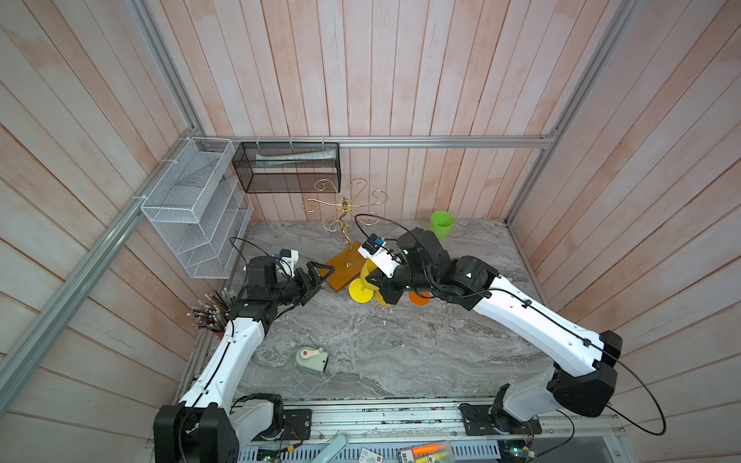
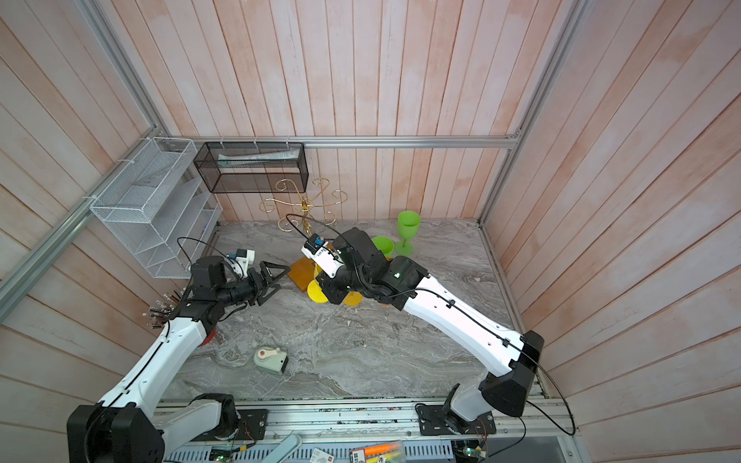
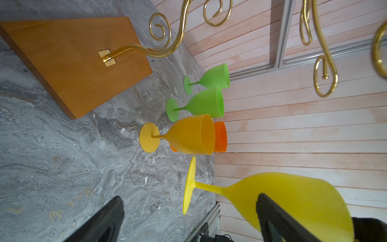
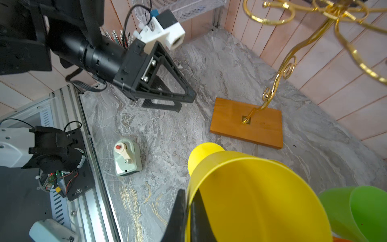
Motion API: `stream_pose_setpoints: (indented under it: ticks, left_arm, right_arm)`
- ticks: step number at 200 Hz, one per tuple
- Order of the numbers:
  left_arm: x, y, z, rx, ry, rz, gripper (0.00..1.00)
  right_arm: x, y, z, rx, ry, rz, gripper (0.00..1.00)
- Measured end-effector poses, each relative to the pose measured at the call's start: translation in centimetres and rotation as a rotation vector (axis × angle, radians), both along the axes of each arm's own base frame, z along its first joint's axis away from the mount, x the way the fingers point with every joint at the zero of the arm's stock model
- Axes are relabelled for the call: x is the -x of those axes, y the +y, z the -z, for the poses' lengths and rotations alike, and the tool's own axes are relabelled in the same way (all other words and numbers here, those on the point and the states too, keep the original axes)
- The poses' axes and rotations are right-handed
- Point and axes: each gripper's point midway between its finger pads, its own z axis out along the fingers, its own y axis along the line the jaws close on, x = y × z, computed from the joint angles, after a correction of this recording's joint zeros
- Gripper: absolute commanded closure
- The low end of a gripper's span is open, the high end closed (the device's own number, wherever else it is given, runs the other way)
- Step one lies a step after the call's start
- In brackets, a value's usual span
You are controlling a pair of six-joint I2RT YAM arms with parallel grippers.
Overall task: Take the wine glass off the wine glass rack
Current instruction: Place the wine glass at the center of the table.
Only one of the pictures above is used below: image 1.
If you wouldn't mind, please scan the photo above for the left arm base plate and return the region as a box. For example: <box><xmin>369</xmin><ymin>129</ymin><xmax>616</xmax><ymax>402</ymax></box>
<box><xmin>239</xmin><ymin>408</ymin><xmax>313</xmax><ymax>446</ymax></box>

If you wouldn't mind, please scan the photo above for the gold rack with wooden base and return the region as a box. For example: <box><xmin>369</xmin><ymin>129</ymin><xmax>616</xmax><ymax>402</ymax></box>
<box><xmin>302</xmin><ymin>177</ymin><xmax>389</xmax><ymax>292</ymax></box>

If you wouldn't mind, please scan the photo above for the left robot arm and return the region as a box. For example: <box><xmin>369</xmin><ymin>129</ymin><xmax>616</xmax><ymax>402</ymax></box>
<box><xmin>152</xmin><ymin>256</ymin><xmax>335</xmax><ymax>462</ymax></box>

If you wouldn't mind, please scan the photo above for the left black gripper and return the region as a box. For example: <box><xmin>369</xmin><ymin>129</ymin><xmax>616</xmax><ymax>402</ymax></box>
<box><xmin>269</xmin><ymin>261</ymin><xmax>336</xmax><ymax>307</ymax></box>

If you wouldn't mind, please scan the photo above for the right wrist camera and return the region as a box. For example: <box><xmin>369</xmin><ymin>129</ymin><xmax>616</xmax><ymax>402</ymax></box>
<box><xmin>358</xmin><ymin>233</ymin><xmax>401</xmax><ymax>279</ymax></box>

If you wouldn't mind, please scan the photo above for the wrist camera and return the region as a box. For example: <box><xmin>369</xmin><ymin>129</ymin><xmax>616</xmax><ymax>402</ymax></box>
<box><xmin>275</xmin><ymin>249</ymin><xmax>299</xmax><ymax>279</ymax></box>
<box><xmin>358</xmin><ymin>233</ymin><xmax>401</xmax><ymax>279</ymax></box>

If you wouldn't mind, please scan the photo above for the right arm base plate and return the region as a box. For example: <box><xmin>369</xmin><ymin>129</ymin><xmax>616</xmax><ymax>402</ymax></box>
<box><xmin>458</xmin><ymin>403</ymin><xmax>542</xmax><ymax>436</ymax></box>

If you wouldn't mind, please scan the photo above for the white wire mesh shelf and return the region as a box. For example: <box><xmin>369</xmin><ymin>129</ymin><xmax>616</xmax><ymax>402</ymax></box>
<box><xmin>141</xmin><ymin>137</ymin><xmax>253</xmax><ymax>280</ymax></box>

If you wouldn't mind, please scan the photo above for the aluminium front rail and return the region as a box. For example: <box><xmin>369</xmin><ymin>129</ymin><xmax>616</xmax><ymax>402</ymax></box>
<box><xmin>219</xmin><ymin>396</ymin><xmax>626</xmax><ymax>447</ymax></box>

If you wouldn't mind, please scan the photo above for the green wine glass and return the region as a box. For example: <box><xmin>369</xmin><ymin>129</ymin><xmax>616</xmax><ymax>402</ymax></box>
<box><xmin>430</xmin><ymin>210</ymin><xmax>455</xmax><ymax>240</ymax></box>

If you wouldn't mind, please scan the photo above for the yellow wine glass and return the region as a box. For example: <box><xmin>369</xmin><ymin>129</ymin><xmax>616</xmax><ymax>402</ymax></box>
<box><xmin>349</xmin><ymin>260</ymin><xmax>377</xmax><ymax>304</ymax></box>
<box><xmin>376</xmin><ymin>291</ymin><xmax>389</xmax><ymax>307</ymax></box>

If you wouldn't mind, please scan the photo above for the box of coloured items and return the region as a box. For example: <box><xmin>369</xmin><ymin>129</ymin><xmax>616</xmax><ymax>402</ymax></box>
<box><xmin>398</xmin><ymin>442</ymin><xmax>455</xmax><ymax>463</ymax></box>

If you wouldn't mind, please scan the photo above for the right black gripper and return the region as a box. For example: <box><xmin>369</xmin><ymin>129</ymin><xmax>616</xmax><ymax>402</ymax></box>
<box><xmin>364</xmin><ymin>257</ymin><xmax>439</xmax><ymax>309</ymax></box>

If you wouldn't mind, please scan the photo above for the orange wine glass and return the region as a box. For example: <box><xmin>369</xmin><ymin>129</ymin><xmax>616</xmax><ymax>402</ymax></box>
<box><xmin>408</xmin><ymin>292</ymin><xmax>432</xmax><ymax>307</ymax></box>

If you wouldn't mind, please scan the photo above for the black mesh basket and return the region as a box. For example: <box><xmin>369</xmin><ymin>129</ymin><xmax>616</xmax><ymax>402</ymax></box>
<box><xmin>232</xmin><ymin>141</ymin><xmax>342</xmax><ymax>194</ymax></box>

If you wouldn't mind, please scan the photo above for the red pencil cup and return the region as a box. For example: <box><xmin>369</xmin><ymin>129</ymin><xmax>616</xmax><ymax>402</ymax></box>
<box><xmin>187</xmin><ymin>289</ymin><xmax>237</xmax><ymax>333</ymax></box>

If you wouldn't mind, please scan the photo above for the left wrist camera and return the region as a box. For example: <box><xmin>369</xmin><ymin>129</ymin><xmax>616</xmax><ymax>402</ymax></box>
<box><xmin>275</xmin><ymin>249</ymin><xmax>299</xmax><ymax>279</ymax></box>

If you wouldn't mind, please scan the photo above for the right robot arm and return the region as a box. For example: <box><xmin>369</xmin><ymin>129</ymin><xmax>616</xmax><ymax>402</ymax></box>
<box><xmin>359</xmin><ymin>228</ymin><xmax>623</xmax><ymax>433</ymax></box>

